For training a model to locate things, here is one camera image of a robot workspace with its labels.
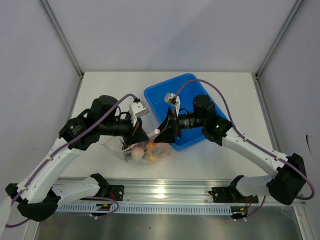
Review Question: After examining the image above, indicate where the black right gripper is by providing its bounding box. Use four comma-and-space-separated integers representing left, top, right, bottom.
154, 106, 206, 144

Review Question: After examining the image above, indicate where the beige egg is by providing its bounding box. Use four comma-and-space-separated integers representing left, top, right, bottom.
131, 146, 145, 159

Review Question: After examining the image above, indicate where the clear pink-dotted zip bag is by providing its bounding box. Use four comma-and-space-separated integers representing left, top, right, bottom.
102, 129, 172, 163

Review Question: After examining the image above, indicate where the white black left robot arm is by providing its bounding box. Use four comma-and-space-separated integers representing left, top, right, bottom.
5, 95, 149, 222

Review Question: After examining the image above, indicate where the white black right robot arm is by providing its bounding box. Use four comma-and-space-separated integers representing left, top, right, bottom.
154, 93, 307, 206

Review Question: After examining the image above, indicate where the blue plastic bin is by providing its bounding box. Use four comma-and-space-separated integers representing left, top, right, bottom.
143, 73, 209, 151

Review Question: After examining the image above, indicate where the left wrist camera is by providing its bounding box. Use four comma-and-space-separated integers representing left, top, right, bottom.
128, 98, 149, 126

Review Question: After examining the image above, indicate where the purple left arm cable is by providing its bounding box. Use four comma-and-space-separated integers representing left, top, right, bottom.
5, 93, 120, 229

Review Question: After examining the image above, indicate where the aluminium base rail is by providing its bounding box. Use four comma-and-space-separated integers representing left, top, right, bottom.
52, 177, 307, 207

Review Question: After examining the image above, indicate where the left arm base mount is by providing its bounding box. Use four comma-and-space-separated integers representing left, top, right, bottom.
80, 184, 125, 202

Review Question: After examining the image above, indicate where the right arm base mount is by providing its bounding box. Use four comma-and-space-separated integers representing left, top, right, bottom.
208, 187, 259, 204

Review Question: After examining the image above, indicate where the white slotted cable duct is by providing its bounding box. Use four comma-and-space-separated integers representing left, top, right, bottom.
56, 202, 233, 216

